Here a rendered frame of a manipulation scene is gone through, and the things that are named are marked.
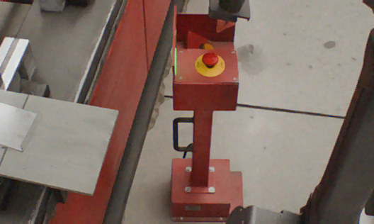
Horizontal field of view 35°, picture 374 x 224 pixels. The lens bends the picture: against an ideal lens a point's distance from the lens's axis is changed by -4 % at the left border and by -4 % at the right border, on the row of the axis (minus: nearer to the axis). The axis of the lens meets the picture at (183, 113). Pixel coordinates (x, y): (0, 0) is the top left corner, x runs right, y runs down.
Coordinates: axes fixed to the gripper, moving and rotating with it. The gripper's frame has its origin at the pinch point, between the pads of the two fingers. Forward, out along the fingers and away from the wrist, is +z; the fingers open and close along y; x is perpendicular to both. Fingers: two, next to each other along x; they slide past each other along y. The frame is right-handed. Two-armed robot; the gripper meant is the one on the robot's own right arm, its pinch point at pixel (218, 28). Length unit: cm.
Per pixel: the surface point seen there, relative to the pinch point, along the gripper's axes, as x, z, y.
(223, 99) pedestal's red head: 15.5, 8.2, -3.4
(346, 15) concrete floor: -84, 62, -83
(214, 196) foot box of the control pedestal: 12, 65, -19
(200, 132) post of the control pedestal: 8.5, 34.9, -5.4
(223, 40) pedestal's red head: -4.1, 8.6, -4.1
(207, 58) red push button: 10.4, -0.1, 3.0
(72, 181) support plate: 54, -13, 32
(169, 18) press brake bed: -74, 78, -5
